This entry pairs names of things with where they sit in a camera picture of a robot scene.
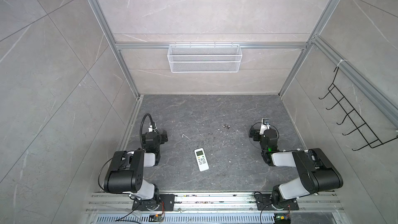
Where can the white wire mesh basket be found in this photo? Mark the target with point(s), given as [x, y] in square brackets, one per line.
[204, 58]

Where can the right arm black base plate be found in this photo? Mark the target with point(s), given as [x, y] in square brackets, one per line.
[268, 202]

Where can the black wire hook rack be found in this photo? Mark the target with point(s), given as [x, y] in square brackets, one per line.
[360, 126]

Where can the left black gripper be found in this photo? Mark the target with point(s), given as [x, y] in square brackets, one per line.
[163, 136]

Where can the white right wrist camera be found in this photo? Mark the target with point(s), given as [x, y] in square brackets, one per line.
[264, 125]

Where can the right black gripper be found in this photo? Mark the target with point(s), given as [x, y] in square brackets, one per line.
[254, 132]

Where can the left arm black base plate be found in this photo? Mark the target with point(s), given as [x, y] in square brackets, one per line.
[158, 203]

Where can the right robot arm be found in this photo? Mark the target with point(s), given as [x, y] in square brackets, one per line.
[316, 173]

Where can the white remote control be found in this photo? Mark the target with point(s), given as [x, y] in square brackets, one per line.
[201, 159]

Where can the aluminium front rail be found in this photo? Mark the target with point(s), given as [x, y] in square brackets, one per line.
[325, 202]

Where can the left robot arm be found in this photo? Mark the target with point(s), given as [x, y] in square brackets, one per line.
[125, 174]

